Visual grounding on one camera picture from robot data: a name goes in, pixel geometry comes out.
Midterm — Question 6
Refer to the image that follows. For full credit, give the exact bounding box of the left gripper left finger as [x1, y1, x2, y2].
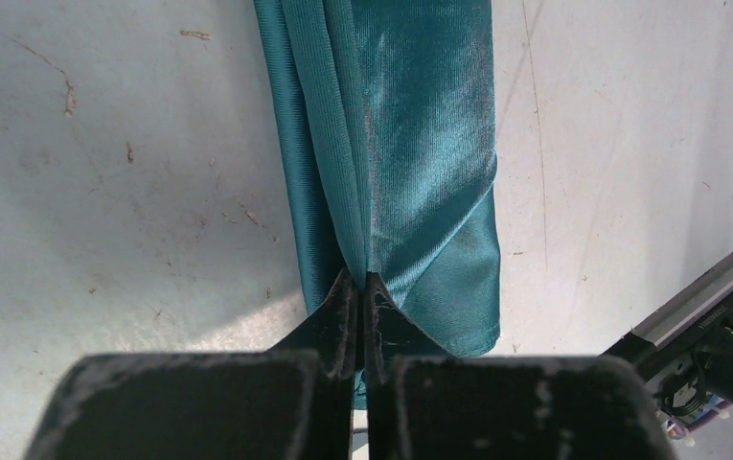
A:
[25, 271, 358, 459]

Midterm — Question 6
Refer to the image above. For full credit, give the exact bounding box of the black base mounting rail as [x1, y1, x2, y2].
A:
[601, 263, 733, 421]

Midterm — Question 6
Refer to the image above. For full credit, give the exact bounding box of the teal cloth napkin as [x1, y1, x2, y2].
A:
[252, 0, 502, 411]

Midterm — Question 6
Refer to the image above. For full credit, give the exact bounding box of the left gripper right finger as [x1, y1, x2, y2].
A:
[363, 273, 675, 459]

